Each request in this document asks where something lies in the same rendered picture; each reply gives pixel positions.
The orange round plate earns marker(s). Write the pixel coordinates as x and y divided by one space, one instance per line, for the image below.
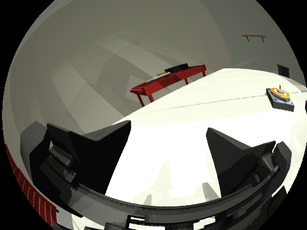
282 96

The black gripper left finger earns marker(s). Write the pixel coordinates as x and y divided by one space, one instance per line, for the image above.
97 153

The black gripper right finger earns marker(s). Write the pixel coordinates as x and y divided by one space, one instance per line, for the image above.
233 159

